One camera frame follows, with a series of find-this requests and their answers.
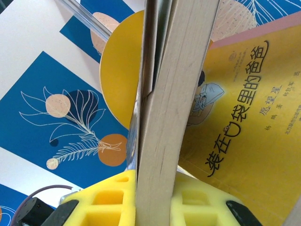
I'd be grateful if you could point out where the yellow pink blue bookshelf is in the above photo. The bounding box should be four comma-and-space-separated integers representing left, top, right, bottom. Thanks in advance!
99, 9, 301, 226

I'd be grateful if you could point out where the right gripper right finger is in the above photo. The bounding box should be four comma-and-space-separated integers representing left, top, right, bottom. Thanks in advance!
170, 173, 259, 226

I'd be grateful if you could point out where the yellow cartoon book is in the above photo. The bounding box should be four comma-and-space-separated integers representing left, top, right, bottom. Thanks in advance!
177, 29, 301, 226

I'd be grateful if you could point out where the aluminium corner post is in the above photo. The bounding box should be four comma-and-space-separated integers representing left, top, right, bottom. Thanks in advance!
54, 0, 112, 42

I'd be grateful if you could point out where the black wolf eyes book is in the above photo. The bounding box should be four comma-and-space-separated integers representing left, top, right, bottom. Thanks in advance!
127, 0, 221, 226

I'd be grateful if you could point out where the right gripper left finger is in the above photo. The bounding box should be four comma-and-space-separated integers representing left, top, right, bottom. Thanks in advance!
42, 169, 137, 226

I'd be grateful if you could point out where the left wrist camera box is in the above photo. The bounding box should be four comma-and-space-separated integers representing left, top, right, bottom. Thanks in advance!
60, 187, 82, 205

